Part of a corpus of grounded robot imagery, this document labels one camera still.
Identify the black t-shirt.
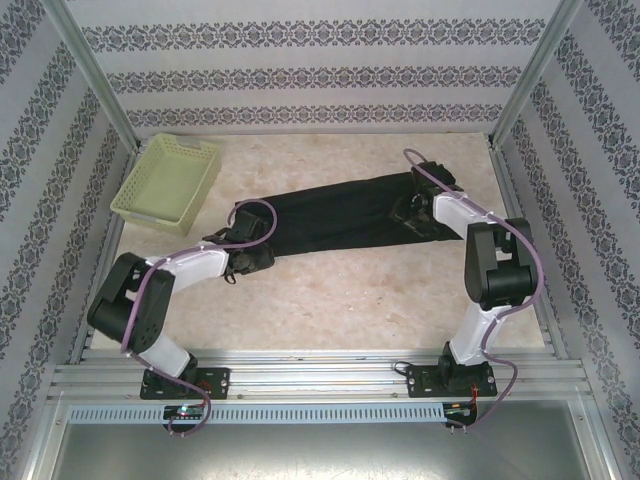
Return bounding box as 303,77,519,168
233,168,464,261

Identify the light green plastic basket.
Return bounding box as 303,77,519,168
109,132,223,237

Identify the grey metal shelf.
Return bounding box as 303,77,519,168
29,394,616,480

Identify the aluminium side rail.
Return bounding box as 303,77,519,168
487,139,566,357
67,142,151,364

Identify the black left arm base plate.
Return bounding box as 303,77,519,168
139,367,232,401

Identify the aluminium mounting rail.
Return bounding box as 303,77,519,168
49,349,596,404

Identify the white slotted cable duct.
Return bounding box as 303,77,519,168
67,403,446,424

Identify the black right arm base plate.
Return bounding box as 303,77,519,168
405,364,499,400

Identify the aluminium frame post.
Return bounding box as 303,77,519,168
489,0,586,149
47,0,144,151

